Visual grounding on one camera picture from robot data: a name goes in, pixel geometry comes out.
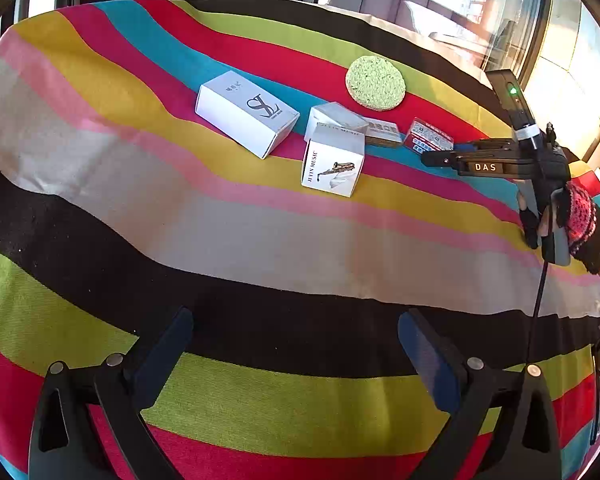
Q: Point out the red and blue packet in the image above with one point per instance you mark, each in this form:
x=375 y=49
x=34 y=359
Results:
x=427 y=135

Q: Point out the green round sponge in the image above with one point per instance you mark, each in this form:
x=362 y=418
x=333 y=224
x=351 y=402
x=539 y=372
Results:
x=376 y=82

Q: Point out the white box with saxophone print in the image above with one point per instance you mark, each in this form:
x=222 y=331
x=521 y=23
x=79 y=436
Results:
x=332 y=165

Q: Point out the colourful striped tablecloth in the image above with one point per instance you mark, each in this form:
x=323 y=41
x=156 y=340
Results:
x=230 y=240

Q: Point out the translucent plastic box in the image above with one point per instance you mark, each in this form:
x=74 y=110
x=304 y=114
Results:
x=337 y=115

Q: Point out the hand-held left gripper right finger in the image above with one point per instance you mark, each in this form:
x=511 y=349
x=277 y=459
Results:
x=427 y=360

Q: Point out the small brown box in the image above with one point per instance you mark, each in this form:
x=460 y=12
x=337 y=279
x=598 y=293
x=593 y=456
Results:
x=384 y=132

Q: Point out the white box with black logo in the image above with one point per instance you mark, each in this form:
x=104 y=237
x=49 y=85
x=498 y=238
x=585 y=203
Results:
x=245 y=112

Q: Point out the person's right hand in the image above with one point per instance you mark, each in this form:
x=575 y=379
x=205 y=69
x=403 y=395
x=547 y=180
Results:
x=585 y=220

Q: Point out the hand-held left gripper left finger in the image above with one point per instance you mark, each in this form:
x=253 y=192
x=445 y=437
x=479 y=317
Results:
x=165 y=350

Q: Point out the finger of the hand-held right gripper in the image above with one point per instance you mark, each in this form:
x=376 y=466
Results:
x=460 y=162
x=485 y=145

